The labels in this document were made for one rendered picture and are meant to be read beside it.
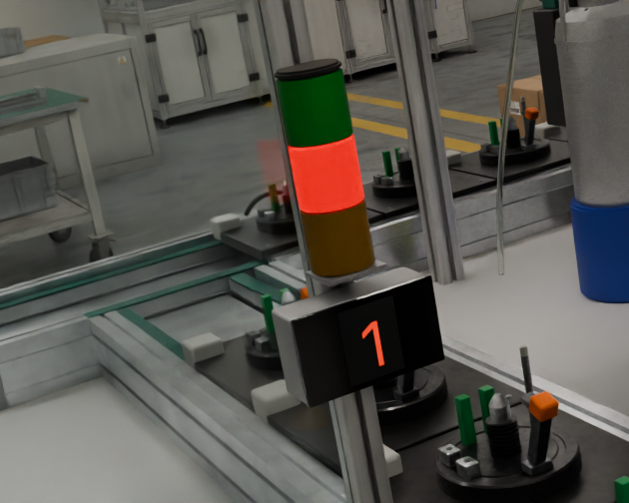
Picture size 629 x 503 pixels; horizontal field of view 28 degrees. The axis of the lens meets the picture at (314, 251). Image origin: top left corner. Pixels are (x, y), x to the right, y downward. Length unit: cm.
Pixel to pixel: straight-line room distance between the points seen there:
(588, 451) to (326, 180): 47
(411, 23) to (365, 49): 835
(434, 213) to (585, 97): 37
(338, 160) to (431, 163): 119
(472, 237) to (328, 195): 138
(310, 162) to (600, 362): 91
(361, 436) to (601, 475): 29
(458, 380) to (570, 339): 40
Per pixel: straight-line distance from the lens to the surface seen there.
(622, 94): 188
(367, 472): 104
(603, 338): 183
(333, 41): 1029
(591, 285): 198
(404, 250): 222
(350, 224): 93
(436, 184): 211
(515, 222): 233
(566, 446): 124
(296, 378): 95
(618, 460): 125
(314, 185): 92
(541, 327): 190
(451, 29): 1078
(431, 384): 142
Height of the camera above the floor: 154
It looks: 16 degrees down
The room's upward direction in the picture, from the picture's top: 11 degrees counter-clockwise
